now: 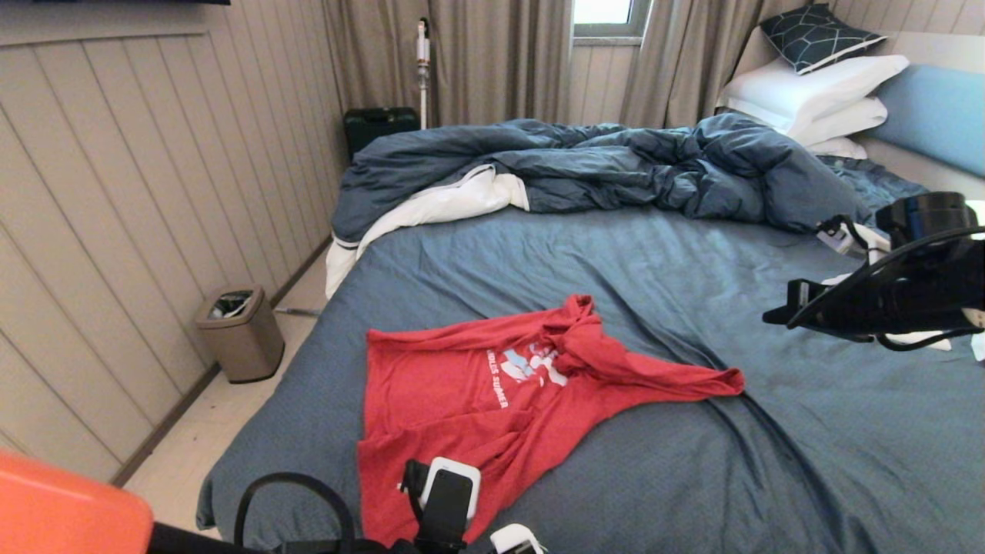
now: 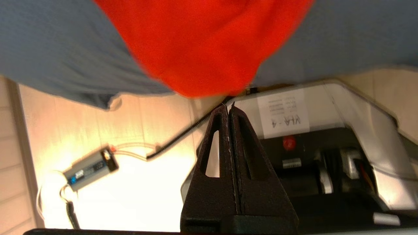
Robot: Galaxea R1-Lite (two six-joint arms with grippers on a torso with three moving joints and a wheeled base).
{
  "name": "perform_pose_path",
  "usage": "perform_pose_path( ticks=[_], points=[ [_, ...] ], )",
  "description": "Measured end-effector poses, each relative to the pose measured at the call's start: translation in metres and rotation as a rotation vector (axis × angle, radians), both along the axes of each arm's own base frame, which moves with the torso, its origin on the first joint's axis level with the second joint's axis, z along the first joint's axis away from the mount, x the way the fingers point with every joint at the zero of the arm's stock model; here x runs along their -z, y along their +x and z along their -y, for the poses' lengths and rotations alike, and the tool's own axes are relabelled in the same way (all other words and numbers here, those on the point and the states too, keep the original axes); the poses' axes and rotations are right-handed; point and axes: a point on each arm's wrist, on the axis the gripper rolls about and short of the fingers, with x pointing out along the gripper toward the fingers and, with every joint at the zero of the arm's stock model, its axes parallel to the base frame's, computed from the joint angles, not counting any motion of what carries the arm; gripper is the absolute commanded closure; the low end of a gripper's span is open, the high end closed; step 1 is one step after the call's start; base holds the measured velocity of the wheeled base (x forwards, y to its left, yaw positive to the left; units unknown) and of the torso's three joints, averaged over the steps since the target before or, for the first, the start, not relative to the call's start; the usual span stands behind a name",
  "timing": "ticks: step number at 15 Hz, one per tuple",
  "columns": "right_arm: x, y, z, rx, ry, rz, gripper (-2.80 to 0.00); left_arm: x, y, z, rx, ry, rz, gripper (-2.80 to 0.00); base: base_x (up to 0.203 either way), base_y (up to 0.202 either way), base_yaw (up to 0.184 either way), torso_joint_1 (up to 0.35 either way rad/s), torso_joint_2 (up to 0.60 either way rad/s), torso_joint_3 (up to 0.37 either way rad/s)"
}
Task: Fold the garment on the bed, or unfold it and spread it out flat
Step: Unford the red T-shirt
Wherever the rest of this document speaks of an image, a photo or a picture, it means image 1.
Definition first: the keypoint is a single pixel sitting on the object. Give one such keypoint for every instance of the black wall screen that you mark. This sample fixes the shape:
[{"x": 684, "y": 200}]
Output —
[{"x": 115, "y": 1}]

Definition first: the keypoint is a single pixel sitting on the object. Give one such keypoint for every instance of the dark green suitcase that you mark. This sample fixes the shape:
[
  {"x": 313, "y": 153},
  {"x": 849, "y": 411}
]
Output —
[{"x": 377, "y": 127}]

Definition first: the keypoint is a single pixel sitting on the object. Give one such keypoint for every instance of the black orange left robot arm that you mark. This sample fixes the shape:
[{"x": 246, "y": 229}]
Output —
[{"x": 69, "y": 515}]

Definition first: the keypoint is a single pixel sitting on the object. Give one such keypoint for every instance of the blue headboard cushion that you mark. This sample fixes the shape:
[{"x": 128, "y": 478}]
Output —
[{"x": 939, "y": 115}]

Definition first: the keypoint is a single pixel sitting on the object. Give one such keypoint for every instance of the flat white remote control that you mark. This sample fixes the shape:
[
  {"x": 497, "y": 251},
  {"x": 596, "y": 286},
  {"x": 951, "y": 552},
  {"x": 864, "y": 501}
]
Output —
[{"x": 923, "y": 340}]

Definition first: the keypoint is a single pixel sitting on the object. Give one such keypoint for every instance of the large white pillow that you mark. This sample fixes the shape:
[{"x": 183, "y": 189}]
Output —
[{"x": 800, "y": 88}]

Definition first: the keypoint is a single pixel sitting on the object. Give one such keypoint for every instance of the dark geometric patterned cushion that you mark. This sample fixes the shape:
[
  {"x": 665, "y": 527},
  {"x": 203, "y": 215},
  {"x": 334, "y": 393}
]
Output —
[{"x": 816, "y": 35}]

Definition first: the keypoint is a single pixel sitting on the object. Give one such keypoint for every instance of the dark blue crumpled duvet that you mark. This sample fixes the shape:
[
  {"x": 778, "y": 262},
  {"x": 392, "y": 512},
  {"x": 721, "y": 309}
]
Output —
[{"x": 616, "y": 161}]

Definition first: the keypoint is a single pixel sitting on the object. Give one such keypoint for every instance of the white stick vacuum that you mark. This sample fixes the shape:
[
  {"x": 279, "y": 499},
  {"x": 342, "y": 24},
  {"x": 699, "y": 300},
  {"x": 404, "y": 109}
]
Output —
[{"x": 422, "y": 46}]

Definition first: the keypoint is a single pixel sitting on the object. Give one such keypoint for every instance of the thin grey floor rod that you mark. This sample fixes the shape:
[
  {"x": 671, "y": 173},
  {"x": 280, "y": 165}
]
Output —
[{"x": 300, "y": 311}]

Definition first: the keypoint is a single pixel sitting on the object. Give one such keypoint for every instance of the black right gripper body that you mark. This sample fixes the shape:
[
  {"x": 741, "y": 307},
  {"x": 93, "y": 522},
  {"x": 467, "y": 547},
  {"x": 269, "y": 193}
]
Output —
[{"x": 900, "y": 304}]

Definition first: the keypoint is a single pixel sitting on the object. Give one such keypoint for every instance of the beige trash bin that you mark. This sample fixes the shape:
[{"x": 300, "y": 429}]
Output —
[{"x": 240, "y": 342}]

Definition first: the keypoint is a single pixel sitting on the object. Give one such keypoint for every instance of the red printed t-shirt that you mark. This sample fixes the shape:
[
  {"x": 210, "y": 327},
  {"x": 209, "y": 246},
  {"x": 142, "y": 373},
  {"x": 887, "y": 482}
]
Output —
[{"x": 446, "y": 415}]

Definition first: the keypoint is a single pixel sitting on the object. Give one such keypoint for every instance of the blue-grey bed sheet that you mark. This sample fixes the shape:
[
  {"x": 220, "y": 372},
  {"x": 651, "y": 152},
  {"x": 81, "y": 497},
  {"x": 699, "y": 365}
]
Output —
[{"x": 692, "y": 462}]

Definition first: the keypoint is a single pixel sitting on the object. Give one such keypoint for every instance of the beige curtain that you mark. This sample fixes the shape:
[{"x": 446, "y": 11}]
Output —
[
  {"x": 500, "y": 61},
  {"x": 677, "y": 61}
]

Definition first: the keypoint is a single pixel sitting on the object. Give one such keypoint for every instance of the window with grey frame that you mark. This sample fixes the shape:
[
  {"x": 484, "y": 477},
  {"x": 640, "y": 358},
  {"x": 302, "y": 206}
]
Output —
[{"x": 604, "y": 9}]

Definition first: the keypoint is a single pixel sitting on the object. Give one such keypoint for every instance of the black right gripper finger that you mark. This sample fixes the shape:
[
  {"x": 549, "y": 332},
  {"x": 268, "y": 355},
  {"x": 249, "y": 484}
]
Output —
[
  {"x": 786, "y": 315},
  {"x": 799, "y": 294}
]

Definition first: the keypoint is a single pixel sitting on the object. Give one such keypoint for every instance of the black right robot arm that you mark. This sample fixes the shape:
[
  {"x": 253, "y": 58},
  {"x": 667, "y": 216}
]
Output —
[{"x": 923, "y": 215}]

